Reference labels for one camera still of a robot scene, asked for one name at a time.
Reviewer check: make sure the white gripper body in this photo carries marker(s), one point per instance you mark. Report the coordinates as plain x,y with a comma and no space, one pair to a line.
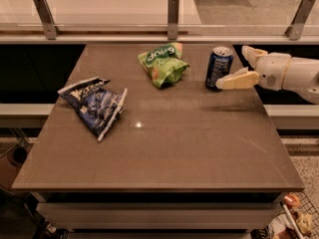
270,69

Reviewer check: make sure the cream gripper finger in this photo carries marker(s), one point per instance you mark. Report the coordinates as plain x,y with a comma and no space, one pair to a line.
251,55
241,79

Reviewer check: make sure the blue pepsi can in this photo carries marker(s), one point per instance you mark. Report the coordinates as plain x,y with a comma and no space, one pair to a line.
219,64

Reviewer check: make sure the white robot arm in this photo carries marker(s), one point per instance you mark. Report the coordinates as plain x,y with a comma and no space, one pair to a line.
302,78

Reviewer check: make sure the green chip bag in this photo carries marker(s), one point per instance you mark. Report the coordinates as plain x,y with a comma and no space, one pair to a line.
164,64

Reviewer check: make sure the blue chip bag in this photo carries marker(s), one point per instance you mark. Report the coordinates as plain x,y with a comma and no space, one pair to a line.
96,106

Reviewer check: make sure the glass railing panel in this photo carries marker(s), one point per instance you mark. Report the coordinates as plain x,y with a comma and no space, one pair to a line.
215,17

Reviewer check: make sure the right metal railing bracket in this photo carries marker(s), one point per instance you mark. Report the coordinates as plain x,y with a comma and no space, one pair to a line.
295,29

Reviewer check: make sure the metal railing bracket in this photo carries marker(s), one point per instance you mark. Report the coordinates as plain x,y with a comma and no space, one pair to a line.
172,19
295,29
51,32

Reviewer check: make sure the middle metal railing bracket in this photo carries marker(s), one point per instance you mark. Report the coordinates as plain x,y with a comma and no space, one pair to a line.
172,19

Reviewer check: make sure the wire basket with snacks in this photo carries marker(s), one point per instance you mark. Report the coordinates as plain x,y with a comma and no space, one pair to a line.
298,219

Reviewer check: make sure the left metal railing bracket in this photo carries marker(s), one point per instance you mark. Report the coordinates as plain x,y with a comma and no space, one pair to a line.
51,32

